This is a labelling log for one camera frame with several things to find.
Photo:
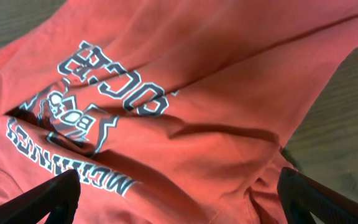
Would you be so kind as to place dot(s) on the red soccer t-shirt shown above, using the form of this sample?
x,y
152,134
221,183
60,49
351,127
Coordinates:
x,y
170,111

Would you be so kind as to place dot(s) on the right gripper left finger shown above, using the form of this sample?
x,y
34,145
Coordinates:
x,y
56,200

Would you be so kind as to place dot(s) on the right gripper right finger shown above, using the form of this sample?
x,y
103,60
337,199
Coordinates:
x,y
302,198

